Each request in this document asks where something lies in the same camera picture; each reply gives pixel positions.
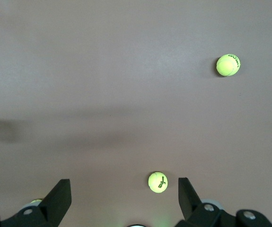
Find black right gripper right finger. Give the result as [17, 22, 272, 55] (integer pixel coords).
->
[175, 177, 272, 227]

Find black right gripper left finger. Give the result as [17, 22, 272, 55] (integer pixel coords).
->
[0, 179, 72, 227]

